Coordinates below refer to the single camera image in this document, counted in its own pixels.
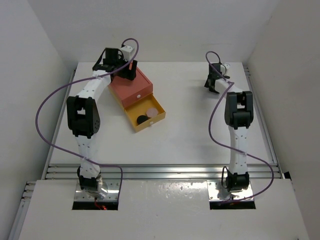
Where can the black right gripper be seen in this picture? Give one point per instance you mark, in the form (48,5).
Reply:
(207,85)

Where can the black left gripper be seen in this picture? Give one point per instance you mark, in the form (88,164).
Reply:
(128,74)

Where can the coral and yellow drawer cabinet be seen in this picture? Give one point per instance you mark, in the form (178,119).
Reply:
(127,92)

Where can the yellow drawer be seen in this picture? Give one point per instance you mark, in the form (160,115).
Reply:
(144,113)

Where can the pink octagonal compact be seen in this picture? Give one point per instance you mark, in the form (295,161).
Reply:
(152,112)

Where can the black round compact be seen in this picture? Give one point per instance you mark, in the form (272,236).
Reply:
(141,119)

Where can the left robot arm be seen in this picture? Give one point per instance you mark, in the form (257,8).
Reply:
(83,117)

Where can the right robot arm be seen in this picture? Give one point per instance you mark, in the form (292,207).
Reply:
(238,116)

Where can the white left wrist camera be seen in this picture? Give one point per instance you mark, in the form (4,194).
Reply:
(127,51)

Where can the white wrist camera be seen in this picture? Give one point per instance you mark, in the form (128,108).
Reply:
(224,68)
(127,51)

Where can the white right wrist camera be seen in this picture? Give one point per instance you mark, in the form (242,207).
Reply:
(224,68)

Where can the aluminium table edge rail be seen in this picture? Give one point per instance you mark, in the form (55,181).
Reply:
(261,118)

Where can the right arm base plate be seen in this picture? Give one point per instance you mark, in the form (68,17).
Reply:
(217,194)

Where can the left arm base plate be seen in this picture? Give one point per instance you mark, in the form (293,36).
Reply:
(108,192)

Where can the front aluminium rail frame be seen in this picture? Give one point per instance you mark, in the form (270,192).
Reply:
(162,171)

